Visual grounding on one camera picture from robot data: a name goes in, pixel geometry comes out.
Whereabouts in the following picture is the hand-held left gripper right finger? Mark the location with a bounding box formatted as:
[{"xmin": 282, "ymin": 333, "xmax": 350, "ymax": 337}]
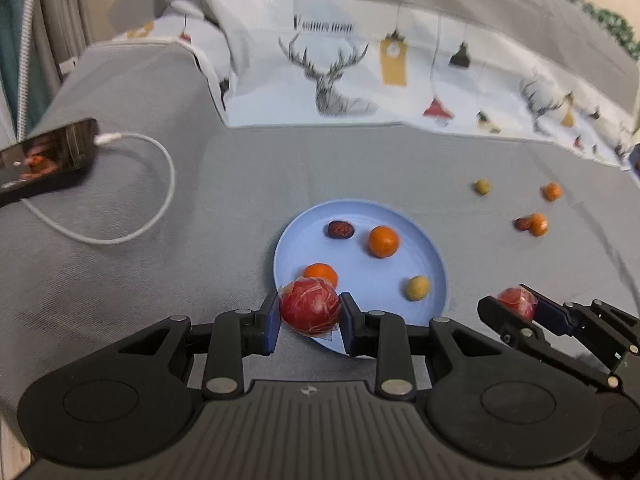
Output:
[{"xmin": 340, "ymin": 292, "xmax": 507, "ymax": 399}]

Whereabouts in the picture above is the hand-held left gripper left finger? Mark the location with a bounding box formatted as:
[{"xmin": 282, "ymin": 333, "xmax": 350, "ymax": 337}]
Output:
[{"xmin": 107, "ymin": 290, "xmax": 282, "ymax": 396}]

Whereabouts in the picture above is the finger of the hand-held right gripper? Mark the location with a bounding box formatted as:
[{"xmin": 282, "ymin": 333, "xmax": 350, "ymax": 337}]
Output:
[
  {"xmin": 520, "ymin": 284, "xmax": 640, "ymax": 361},
  {"xmin": 477, "ymin": 296, "xmax": 623, "ymax": 391}
]

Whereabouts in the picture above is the red fruit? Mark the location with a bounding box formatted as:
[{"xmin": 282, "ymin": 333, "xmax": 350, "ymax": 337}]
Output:
[
  {"xmin": 278, "ymin": 276, "xmax": 344, "ymax": 341},
  {"xmin": 496, "ymin": 287, "xmax": 539, "ymax": 322}
]

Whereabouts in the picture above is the blue plate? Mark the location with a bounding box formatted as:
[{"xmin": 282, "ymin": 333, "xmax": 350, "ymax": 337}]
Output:
[{"xmin": 273, "ymin": 199, "xmax": 448, "ymax": 360}]

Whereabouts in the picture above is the deer print quilt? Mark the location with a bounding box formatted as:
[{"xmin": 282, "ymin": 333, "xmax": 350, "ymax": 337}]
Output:
[{"xmin": 107, "ymin": 0, "xmax": 640, "ymax": 168}]

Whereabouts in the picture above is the black smartphone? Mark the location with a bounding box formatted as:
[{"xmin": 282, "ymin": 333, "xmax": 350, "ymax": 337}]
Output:
[{"xmin": 0, "ymin": 118, "xmax": 100, "ymax": 209}]

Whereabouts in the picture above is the green plaid cloth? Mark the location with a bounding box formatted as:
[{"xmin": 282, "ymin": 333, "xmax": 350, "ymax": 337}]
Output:
[{"xmin": 510, "ymin": 0, "xmax": 640, "ymax": 61}]

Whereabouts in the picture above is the white striped pole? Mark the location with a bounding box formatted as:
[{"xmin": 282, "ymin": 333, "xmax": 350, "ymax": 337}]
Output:
[{"xmin": 15, "ymin": 0, "xmax": 39, "ymax": 142}]

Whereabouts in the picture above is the grey curtain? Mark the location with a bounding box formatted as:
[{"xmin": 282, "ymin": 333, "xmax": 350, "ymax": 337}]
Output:
[{"xmin": 36, "ymin": 0, "xmax": 133, "ymax": 63}]

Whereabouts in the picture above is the teal curtain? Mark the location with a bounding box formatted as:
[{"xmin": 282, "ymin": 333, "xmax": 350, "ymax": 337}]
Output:
[{"xmin": 0, "ymin": 0, "xmax": 36, "ymax": 126}]

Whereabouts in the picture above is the white charging cable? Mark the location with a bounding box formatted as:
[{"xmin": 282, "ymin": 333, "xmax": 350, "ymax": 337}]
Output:
[{"xmin": 20, "ymin": 131, "xmax": 176, "ymax": 246}]

